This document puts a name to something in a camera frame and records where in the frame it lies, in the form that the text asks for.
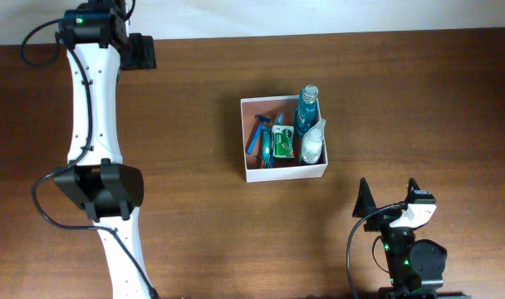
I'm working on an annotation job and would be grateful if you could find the clear foaming soap dispenser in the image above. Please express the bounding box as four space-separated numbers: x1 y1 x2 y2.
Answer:
299 119 326 165

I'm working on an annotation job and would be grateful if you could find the green white soap packet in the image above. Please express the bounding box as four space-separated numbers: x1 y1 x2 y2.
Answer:
272 125 295 159

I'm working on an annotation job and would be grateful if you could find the blue mouthwash bottle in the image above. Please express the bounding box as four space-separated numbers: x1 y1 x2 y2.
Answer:
294 85 319 138

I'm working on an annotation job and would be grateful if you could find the blue white toothbrush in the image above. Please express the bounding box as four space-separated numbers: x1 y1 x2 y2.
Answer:
267 113 284 169

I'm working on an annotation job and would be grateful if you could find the green white toothpaste tube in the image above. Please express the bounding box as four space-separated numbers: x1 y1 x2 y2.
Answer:
261 126 273 169

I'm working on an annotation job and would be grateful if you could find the blue disposable razor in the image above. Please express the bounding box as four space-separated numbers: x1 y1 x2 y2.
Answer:
246 114 272 154

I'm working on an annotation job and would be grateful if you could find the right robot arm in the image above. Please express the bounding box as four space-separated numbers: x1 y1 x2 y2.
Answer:
346 178 467 299

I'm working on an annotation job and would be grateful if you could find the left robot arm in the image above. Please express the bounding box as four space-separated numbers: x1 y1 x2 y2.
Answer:
54 1 159 298

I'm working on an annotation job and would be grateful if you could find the white open cardboard box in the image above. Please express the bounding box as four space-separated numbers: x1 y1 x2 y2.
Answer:
240 95 328 183

